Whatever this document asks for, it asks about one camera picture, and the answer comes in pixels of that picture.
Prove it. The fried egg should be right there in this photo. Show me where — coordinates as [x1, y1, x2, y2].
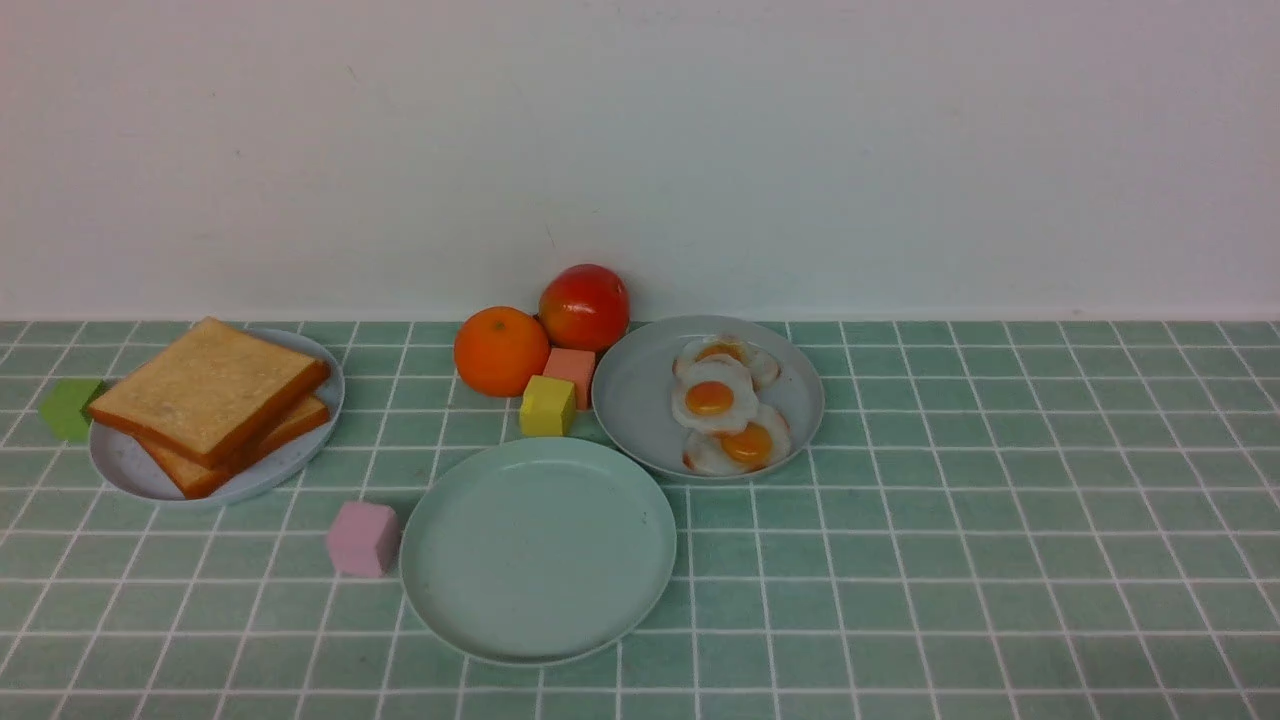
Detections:
[669, 355, 760, 436]
[672, 334, 781, 391]
[682, 405, 794, 477]

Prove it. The grey egg plate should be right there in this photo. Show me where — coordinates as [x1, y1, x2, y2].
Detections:
[591, 314, 826, 486]

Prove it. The salmon cube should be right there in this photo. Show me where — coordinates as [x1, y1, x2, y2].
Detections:
[541, 347, 596, 411]

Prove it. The red tomato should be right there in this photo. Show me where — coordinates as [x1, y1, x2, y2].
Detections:
[538, 264, 630, 354]

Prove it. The yellow cube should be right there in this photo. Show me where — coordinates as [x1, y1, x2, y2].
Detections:
[518, 375, 577, 437]

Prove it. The orange fruit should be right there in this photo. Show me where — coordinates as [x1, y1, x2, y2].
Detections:
[453, 306, 550, 398]

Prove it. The green empty plate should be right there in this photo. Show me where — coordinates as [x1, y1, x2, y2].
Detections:
[399, 438, 678, 666]

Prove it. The pink cube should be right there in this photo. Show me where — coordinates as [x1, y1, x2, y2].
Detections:
[325, 501, 401, 578]

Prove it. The light blue bread plate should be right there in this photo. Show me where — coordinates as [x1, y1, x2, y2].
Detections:
[88, 323, 346, 509]

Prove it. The green cube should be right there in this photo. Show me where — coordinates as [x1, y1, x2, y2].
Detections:
[38, 378, 106, 445]

